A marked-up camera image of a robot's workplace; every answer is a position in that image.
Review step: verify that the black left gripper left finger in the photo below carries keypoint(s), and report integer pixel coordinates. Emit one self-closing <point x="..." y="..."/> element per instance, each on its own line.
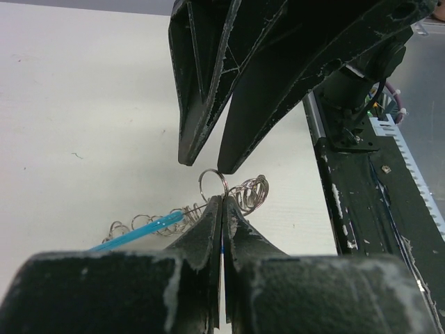
<point x="174" y="290"/>

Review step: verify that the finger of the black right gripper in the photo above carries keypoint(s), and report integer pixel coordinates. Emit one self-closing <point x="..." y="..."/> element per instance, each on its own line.
<point x="211" y="43"/>
<point x="339" y="49"/>

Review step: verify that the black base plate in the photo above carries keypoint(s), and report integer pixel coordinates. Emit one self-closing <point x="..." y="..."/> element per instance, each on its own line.
<point x="376" y="208"/>

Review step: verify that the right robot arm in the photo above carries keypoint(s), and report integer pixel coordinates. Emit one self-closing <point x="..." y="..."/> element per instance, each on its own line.
<point x="255" y="60"/>

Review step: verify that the white cable duct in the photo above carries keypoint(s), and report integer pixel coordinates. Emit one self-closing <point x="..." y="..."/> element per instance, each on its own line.
<point x="389" y="128"/>

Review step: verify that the aluminium frame rail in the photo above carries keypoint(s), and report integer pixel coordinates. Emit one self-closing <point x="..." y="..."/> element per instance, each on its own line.
<point x="314" y="121"/>

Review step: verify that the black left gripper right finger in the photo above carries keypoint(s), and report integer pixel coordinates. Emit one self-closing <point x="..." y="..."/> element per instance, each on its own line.
<point x="268" y="291"/>

